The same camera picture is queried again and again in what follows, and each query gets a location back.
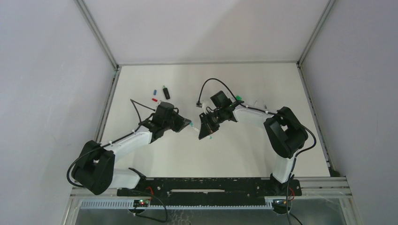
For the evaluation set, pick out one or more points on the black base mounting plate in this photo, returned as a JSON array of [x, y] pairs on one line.
[[213, 192]]

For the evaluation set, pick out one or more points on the right controller board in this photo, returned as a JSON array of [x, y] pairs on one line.
[[281, 203]]

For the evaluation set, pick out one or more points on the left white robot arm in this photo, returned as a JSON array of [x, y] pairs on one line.
[[95, 170]]

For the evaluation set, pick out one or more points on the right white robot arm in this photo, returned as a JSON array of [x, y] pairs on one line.
[[285, 132]]

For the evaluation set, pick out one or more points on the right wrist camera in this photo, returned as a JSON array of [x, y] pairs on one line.
[[201, 105]]

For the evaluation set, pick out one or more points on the white marker blue end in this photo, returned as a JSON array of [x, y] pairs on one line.
[[198, 131]]

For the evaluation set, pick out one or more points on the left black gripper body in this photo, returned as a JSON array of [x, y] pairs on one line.
[[179, 123]]

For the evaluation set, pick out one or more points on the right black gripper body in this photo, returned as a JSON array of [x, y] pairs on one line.
[[207, 123]]

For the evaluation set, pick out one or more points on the left controller board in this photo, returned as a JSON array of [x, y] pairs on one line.
[[142, 203]]

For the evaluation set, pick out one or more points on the aluminium frame rail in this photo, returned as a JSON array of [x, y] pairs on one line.
[[323, 188]]

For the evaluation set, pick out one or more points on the controller board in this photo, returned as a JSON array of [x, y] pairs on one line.
[[142, 203], [281, 203]]

